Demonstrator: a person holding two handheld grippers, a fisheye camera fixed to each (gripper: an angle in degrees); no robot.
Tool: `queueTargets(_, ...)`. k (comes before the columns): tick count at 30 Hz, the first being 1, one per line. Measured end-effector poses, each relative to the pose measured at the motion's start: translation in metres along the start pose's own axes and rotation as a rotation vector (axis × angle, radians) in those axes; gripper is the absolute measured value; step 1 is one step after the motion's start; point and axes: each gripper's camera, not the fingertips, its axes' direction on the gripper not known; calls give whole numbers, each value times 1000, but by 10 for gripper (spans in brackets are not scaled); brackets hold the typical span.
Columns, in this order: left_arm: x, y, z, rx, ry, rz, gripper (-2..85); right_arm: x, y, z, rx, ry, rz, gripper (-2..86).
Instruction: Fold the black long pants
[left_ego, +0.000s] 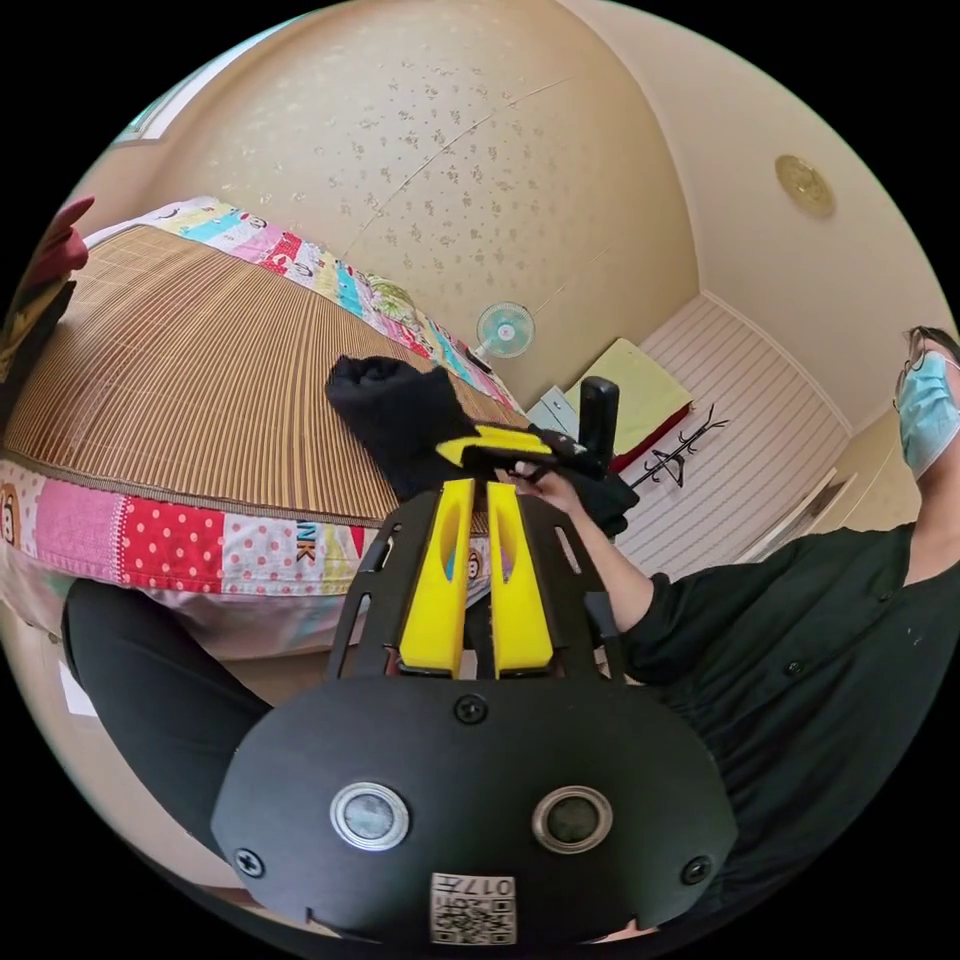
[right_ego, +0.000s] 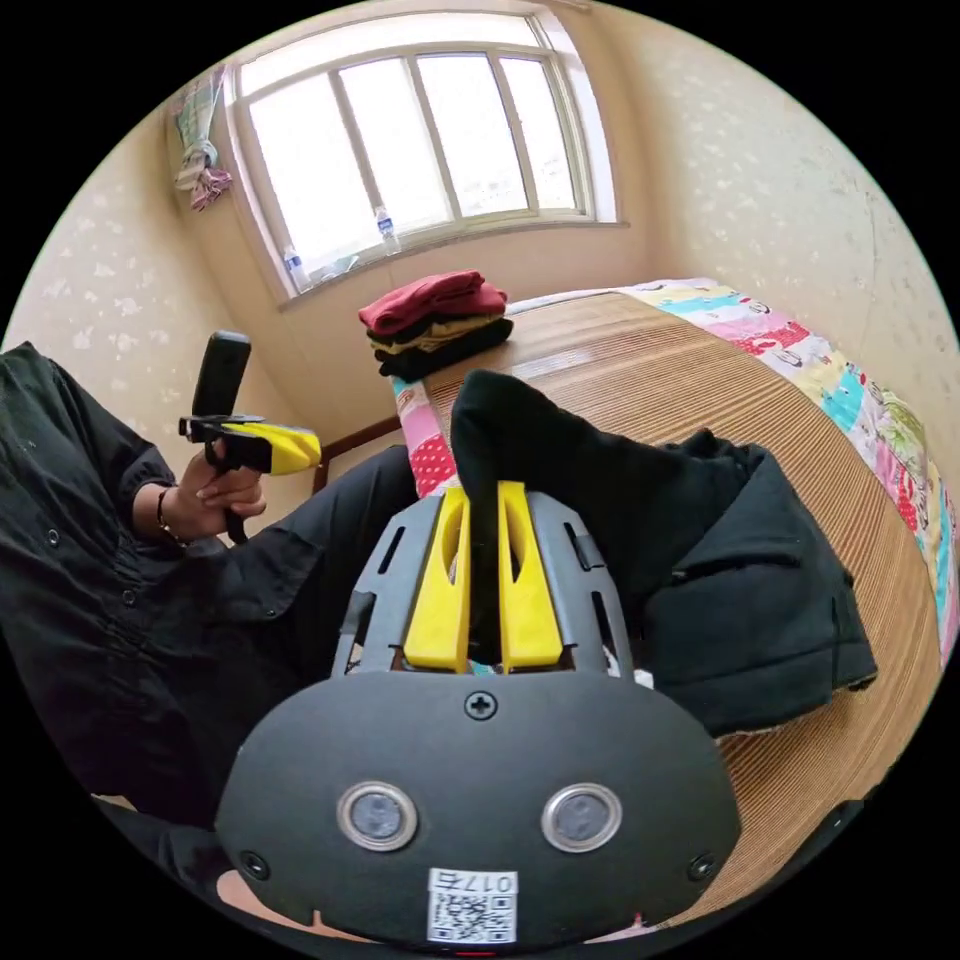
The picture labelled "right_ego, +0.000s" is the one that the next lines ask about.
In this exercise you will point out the person's right hand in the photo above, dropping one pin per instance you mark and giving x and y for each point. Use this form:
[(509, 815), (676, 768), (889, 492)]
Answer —
[(232, 896)]

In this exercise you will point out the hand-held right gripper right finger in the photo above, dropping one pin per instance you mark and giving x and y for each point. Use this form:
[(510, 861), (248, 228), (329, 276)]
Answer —
[(529, 607)]

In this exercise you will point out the black long pants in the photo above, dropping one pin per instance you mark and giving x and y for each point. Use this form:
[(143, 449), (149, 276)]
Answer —
[(720, 570)]

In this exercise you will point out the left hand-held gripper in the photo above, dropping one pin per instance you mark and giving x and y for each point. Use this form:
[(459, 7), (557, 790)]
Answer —
[(238, 450)]

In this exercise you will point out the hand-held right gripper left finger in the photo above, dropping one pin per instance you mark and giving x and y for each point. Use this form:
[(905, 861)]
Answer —
[(439, 600)]

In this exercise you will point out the person's left hand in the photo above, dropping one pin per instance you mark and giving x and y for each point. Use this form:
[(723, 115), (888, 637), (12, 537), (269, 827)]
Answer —
[(214, 502)]

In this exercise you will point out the tied-up patterned curtain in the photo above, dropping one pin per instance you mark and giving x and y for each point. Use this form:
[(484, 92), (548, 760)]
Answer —
[(199, 150)]

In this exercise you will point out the person's left forearm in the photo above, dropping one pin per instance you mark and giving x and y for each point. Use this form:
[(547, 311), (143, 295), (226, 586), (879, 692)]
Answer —
[(154, 514)]

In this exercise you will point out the window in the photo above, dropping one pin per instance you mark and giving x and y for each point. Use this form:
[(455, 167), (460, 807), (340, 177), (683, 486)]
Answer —
[(420, 150)]

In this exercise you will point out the person's body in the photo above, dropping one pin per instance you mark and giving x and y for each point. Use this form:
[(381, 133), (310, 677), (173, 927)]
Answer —
[(112, 600)]

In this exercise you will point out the pile of clothes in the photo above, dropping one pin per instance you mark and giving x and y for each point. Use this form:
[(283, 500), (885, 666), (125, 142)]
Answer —
[(435, 326)]

